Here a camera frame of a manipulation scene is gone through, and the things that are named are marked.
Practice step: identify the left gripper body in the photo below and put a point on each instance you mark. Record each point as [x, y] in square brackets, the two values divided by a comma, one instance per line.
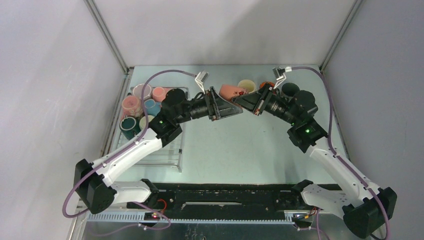
[211, 104]

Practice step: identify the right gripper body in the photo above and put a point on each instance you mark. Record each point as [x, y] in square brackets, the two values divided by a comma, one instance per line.
[267, 96]

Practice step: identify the orange mug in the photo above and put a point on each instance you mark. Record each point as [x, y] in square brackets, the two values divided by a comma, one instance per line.
[267, 83]

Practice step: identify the cream mug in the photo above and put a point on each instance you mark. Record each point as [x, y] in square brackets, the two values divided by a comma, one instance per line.
[248, 85]

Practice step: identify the salmon printed mug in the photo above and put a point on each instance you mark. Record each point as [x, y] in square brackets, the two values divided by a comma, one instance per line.
[227, 92]

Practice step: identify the dark green mug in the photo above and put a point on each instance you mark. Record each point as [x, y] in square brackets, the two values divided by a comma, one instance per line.
[289, 90]

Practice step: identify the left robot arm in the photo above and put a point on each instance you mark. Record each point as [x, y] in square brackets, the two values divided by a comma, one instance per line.
[96, 182]

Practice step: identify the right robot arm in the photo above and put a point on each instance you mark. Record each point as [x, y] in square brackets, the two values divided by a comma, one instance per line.
[363, 206]

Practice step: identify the blue mug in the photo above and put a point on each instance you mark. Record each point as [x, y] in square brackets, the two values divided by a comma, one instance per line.
[152, 107]

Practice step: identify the light green mug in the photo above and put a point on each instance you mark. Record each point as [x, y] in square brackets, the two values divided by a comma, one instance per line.
[143, 121]

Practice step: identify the grey mug white base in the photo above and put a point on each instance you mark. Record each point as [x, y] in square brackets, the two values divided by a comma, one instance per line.
[142, 91]

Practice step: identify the pink patterned mug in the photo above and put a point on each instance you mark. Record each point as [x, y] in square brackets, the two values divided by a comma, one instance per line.
[132, 107]

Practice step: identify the teal green mug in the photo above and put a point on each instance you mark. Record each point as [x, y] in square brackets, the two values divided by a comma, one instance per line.
[129, 127]

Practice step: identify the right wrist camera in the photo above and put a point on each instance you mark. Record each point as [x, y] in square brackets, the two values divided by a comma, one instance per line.
[280, 75]

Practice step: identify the wire dish rack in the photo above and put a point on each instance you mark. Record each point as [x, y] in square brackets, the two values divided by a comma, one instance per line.
[151, 150]

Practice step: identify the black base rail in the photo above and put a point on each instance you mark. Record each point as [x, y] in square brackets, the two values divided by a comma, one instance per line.
[226, 202]

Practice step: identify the aluminium frame rail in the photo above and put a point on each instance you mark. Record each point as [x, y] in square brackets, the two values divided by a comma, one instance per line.
[131, 215]

